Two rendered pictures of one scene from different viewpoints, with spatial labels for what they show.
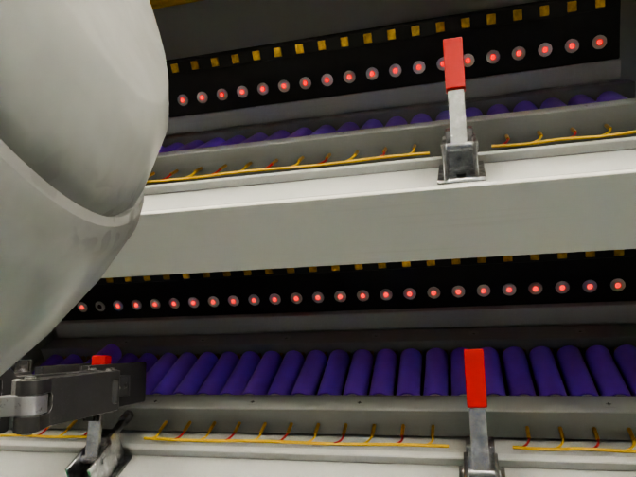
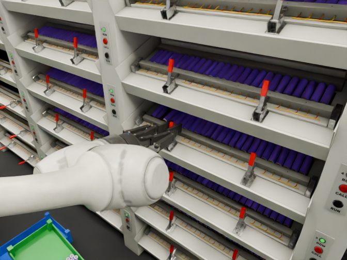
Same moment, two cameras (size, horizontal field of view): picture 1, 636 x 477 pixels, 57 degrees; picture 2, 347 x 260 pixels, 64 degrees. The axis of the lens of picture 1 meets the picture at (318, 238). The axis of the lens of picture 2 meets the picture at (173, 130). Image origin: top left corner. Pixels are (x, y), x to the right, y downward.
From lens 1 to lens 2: 0.44 m
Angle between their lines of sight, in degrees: 39
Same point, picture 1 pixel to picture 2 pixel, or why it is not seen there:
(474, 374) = (251, 158)
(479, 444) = (248, 172)
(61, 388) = (162, 143)
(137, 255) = (180, 107)
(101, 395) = (170, 141)
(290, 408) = (214, 145)
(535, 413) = (268, 167)
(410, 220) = (242, 125)
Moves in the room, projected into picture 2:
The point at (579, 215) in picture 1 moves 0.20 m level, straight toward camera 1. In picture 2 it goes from (281, 139) to (224, 179)
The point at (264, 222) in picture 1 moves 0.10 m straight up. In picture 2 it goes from (209, 113) to (211, 75)
